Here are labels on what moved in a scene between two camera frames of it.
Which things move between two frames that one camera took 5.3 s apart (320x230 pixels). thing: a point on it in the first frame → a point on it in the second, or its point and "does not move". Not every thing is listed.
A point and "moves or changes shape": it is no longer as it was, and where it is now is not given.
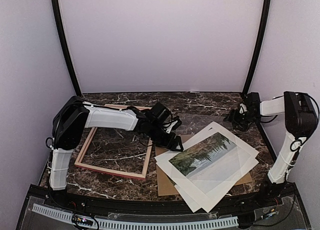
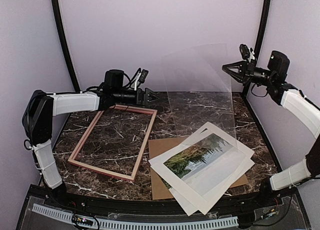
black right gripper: (234, 116) → (249, 71)
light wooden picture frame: (78, 164) moves or changes shape
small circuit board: (81, 219) does not move
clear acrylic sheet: (207, 164) → (199, 91)
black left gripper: (167, 143) → (141, 96)
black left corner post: (68, 55) does not move
